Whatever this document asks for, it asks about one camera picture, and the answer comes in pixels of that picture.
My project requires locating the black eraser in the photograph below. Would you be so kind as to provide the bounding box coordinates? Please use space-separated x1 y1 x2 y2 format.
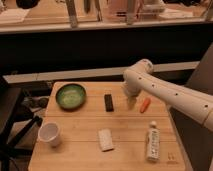
104 94 114 112

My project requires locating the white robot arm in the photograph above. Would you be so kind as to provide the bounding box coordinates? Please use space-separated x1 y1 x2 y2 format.
123 59 213 131

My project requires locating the orange carrot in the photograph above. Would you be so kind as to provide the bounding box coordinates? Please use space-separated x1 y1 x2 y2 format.
140 97 151 113

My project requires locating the white tube bottle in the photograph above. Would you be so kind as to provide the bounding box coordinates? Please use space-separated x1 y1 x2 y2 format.
146 121 160 162

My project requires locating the green bowl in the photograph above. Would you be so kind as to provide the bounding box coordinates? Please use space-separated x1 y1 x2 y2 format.
55 83 87 110

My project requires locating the white paper cup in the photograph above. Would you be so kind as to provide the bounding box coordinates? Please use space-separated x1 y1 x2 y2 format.
38 122 61 147

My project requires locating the black chair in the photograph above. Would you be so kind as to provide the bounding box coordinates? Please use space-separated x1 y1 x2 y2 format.
0 76 42 171

